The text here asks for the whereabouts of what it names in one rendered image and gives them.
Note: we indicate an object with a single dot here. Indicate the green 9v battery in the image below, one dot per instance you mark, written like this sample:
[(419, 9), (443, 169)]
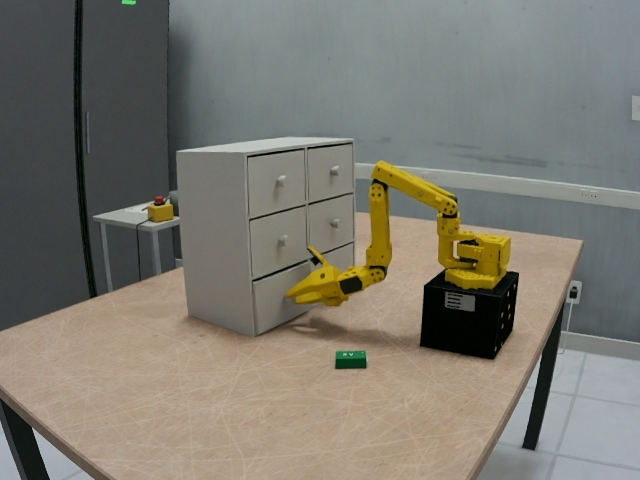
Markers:
[(350, 359)]

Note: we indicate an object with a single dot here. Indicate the grey chest of drawers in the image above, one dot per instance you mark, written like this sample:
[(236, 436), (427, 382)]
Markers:
[(214, 228)]

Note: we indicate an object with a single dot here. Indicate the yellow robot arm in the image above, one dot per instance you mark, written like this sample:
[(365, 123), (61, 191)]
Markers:
[(482, 249)]

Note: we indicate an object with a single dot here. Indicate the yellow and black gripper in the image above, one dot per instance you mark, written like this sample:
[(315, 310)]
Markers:
[(323, 280)]

